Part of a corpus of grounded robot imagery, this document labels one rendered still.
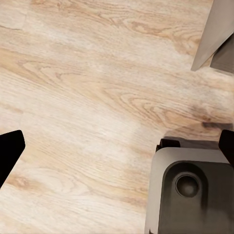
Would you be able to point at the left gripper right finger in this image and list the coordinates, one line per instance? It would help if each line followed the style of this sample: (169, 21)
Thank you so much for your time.
(226, 145)

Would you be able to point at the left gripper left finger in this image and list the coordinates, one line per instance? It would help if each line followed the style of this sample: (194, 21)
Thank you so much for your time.
(11, 146)

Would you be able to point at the dishwasher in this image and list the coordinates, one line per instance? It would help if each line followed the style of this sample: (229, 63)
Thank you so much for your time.
(223, 58)

